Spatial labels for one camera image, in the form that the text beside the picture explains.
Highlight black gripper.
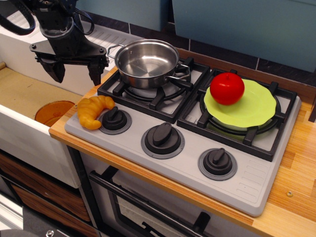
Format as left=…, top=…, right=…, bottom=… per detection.
left=29, top=33, right=109, bottom=86

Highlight yellow plastic croissant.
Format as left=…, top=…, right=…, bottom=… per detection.
left=77, top=95, right=115, bottom=130

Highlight red plastic apple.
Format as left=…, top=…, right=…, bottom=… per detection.
left=209, top=73, right=245, bottom=106

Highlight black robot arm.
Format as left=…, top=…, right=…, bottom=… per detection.
left=0, top=0, right=109, bottom=85

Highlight black left stove knob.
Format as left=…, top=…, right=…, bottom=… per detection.
left=98, top=106, right=132, bottom=135

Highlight black stove knob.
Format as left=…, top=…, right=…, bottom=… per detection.
left=141, top=122, right=185, bottom=159
left=98, top=106, right=132, bottom=135
left=198, top=148, right=237, bottom=181

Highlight stainless steel pot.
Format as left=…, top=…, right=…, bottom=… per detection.
left=107, top=39, right=193, bottom=89

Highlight black middle stove knob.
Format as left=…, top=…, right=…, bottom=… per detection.
left=141, top=122, right=185, bottom=159

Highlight grey toy stove top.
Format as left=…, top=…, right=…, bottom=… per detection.
left=64, top=61, right=302, bottom=217

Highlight black right stove knob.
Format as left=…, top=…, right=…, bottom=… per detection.
left=198, top=148, right=237, bottom=181

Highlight light green plate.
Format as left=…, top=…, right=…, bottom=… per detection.
left=203, top=79, right=277, bottom=128

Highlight white toy sink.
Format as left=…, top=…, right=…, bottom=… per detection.
left=0, top=5, right=144, bottom=189

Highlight orange sink drain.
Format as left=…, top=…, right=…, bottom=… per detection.
left=35, top=100, right=75, bottom=127

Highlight black left burner grate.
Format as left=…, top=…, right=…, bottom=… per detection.
left=97, top=57, right=211, bottom=123

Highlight black burner grate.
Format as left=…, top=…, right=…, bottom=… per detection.
left=177, top=69, right=300, bottom=161
left=97, top=57, right=211, bottom=123

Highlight wooden drawer fronts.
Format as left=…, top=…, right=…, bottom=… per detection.
left=0, top=151, right=99, bottom=237

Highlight toy oven door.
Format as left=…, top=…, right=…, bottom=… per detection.
left=88, top=165, right=247, bottom=237

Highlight black right burner grate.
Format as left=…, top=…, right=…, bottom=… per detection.
left=177, top=69, right=300, bottom=161

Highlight black oven door handle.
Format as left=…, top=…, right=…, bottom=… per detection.
left=89, top=171, right=210, bottom=237

